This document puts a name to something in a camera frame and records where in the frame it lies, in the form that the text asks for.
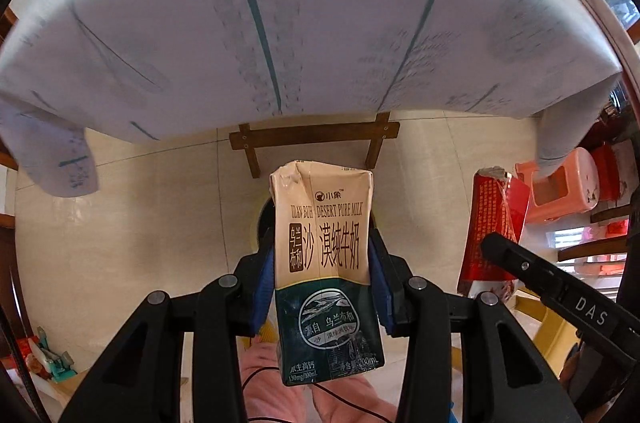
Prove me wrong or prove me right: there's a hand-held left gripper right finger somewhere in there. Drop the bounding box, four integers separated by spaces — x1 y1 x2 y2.
368 230 583 423

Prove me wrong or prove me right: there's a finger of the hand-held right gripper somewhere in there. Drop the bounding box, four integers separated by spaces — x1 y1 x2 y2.
481 231 567 302

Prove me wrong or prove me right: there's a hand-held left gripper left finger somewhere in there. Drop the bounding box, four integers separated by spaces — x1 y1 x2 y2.
60 247 276 423

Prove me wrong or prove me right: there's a red drink carton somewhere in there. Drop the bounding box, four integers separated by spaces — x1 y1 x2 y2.
456 167 531 302

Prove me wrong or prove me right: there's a beige and green milk carton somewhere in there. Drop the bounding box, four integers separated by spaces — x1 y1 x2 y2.
269 160 386 387

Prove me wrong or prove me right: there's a yellow plastic chair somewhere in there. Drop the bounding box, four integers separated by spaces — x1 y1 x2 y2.
514 293 584 371

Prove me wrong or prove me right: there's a pink plastic stool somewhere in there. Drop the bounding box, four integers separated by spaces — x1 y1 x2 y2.
515 147 600 225

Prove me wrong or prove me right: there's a person's left pink trouser leg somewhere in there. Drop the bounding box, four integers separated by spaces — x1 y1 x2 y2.
242 334 307 423

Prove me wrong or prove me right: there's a person's pink trouser leg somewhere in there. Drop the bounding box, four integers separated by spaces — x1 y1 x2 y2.
312 373 401 423
242 334 307 423

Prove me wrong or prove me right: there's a person's right pink trouser leg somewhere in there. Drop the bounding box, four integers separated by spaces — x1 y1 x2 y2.
312 373 401 423

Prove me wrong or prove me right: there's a red plastic stool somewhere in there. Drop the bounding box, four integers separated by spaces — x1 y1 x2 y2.
590 139 639 205

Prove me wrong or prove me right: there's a white printed tablecloth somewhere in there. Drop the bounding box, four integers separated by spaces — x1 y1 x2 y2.
0 0 624 199

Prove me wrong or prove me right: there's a thin black cable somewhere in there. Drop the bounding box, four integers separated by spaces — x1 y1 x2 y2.
242 365 397 423

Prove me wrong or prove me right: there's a wooden table frame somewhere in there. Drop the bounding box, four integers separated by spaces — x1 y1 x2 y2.
229 112 401 179

